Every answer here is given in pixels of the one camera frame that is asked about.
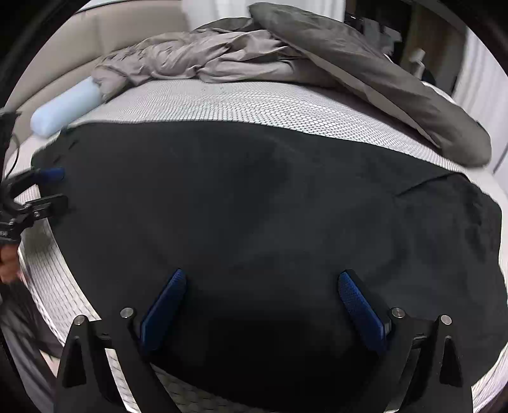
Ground black pants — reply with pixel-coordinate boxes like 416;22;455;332
32;121;507;412

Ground person's left hand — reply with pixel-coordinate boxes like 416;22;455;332
0;244;21;284

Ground light blue bolster pillow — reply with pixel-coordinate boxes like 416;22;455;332
30;77;102;138

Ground beige upholstered headboard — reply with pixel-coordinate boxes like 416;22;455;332
7;1;189;141

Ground white honeycomb mattress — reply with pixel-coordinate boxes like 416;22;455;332
18;80;507;411

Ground grey duvet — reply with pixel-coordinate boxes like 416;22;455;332
91;3;492;167

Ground white curtain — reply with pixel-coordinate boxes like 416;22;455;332
453;30;508;175

